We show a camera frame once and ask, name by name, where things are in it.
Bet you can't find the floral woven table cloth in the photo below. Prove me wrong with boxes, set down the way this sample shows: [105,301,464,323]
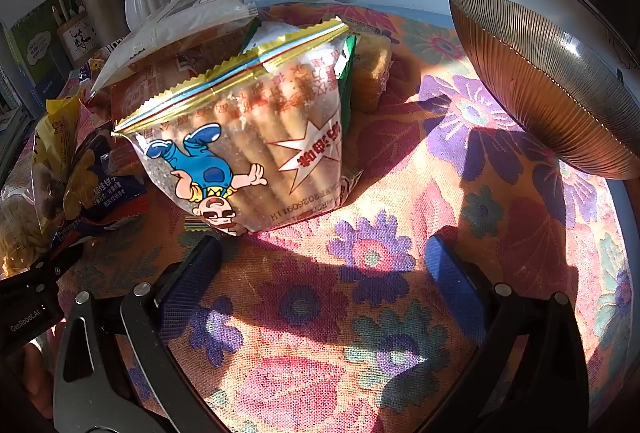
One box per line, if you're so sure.
[55,3,636,433]

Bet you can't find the orange bread packet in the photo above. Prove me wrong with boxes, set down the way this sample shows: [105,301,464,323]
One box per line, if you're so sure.
[110,58,211,124]

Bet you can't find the stack of flat books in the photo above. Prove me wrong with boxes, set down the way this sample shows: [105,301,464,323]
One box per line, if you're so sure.
[0,63,38,184]

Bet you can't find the green cover book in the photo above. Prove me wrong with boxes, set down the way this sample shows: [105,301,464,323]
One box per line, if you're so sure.
[2,0,76,84]

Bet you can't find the yellow clear snack bag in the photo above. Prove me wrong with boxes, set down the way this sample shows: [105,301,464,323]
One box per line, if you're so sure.
[0,95,96,275]

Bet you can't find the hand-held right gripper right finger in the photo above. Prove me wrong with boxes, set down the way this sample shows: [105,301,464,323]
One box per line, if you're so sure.
[425,235,591,433]

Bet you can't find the yellow cake packet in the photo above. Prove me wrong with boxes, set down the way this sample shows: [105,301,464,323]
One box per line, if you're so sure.
[350,34,393,114]

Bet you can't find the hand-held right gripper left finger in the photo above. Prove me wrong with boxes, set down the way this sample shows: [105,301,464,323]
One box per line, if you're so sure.
[52,235,223,433]

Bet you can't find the bamboo pen holder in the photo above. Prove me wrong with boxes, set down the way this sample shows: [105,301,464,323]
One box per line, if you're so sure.
[55,8,101,64]

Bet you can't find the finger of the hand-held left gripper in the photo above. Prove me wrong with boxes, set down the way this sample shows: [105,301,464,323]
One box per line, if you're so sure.
[25,243,84,286]

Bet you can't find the cartoon print biscuit stick bag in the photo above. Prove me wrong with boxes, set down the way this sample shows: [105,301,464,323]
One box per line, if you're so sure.
[112,15,363,236]

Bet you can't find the amber ribbed glass bowl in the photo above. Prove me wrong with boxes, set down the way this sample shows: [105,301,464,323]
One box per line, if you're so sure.
[448,0,640,180]

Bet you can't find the blue snack bag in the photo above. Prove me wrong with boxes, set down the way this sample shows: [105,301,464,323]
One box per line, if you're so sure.
[52,133,148,249]

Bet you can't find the white bread packet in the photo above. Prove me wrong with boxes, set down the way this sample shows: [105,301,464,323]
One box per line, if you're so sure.
[90,0,261,96]

